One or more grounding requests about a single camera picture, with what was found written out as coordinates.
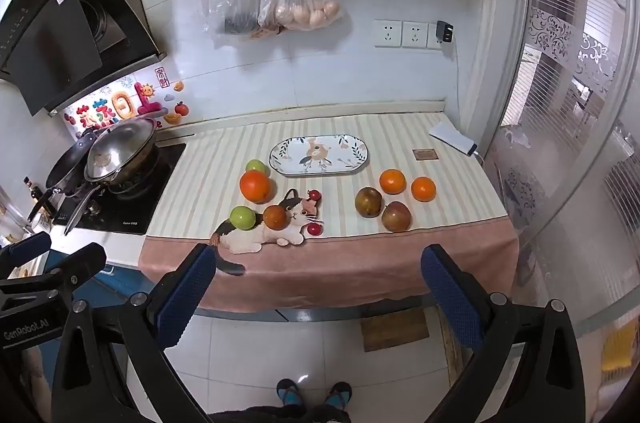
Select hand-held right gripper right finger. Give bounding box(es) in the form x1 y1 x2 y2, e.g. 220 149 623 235
420 244 586 423

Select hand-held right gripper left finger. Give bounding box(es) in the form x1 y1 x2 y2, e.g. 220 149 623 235
52 243 218 423

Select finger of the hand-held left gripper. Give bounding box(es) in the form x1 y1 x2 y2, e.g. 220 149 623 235
0 231 53 276
0 242 108 302

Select red apple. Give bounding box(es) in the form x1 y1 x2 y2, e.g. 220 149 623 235
381 201 412 232

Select reddish small orange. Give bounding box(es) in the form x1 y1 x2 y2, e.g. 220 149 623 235
263 205 289 231

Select brownish green apple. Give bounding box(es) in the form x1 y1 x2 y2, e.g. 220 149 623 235
355 186 384 219

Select large orange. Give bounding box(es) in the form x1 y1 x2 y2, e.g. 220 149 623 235
239 170 272 204

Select floral oval ceramic plate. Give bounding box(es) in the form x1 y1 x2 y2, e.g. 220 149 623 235
269 134 371 178

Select brown floor mat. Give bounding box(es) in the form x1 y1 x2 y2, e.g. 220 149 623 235
361 308 431 353

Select black frying pan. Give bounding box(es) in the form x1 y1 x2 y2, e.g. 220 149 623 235
27 130 101 224

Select black gas stove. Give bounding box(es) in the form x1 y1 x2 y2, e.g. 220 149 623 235
52 143 187 236

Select striped pink tablecloth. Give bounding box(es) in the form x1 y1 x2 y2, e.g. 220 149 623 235
137 110 521 314

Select steel wok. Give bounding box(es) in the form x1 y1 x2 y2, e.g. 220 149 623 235
62 117 166 236

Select blue slipper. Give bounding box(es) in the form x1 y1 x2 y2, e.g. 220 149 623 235
276 379 307 409
324 382 353 410

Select white power bank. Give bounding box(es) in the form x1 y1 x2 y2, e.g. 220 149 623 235
429 120 478 156

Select black range hood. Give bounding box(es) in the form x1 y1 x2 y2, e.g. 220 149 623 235
0 0 168 118

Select frosted glass sliding door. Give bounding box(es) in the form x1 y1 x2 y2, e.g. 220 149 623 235
480 0 640 423

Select colourful wall stickers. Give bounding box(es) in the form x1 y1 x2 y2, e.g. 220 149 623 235
64 66 191 129

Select white charger cable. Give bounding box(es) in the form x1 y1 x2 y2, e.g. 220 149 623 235
451 42 463 126

